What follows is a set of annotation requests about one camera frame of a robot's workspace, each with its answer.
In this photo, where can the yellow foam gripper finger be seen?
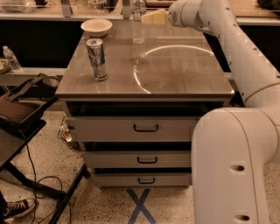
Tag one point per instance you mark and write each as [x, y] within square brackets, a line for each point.
[156, 17]

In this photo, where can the clear plastic water bottle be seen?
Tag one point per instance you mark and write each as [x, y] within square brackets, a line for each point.
[137, 11]

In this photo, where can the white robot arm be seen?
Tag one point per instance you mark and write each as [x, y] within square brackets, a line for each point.
[230, 146]

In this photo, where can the small water bottle on shelf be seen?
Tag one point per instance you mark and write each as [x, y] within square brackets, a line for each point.
[12, 59]

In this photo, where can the white paper bowl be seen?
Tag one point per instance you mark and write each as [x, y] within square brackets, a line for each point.
[97, 27]

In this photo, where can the silver blue energy drink can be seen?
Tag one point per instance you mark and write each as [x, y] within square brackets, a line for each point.
[97, 58]

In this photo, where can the grey three-drawer cabinet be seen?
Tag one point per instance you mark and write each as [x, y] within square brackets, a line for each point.
[174, 73]

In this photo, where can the top grey drawer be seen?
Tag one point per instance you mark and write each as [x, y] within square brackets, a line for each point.
[131, 129]

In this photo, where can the grey drawer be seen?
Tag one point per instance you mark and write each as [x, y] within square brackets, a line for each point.
[137, 159]
[131, 129]
[142, 179]

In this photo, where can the middle grey drawer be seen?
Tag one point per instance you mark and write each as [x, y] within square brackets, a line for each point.
[137, 159]

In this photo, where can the bottom grey drawer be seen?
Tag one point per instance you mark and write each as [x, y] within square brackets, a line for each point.
[142, 179]

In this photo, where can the blue tape X mark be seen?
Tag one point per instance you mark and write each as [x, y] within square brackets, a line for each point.
[140, 207]

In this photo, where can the black and white sneaker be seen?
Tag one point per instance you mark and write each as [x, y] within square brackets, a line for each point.
[19, 208]

